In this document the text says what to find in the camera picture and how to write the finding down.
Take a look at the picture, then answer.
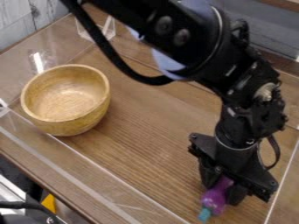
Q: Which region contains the clear acrylic corner bracket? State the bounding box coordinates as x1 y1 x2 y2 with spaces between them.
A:
74 16 115 42

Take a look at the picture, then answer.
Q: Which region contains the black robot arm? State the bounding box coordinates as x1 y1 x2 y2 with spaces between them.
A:
59 0 288 205

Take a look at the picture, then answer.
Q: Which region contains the clear acrylic tray wall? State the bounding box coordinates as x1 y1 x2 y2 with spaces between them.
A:
0 10 299 224

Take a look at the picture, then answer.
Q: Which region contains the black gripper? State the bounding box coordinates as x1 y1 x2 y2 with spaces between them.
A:
188 132 277 206

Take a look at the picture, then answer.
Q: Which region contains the yellow black device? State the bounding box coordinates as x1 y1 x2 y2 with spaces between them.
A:
41 193 69 224

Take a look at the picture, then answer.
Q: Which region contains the purple toy eggplant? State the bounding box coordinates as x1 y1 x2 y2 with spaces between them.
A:
198 177 233 224

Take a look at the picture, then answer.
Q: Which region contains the brown wooden bowl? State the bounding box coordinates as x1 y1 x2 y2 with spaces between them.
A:
19 64 110 137

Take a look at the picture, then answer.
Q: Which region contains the black cable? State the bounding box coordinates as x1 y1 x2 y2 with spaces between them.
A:
0 200 55 224

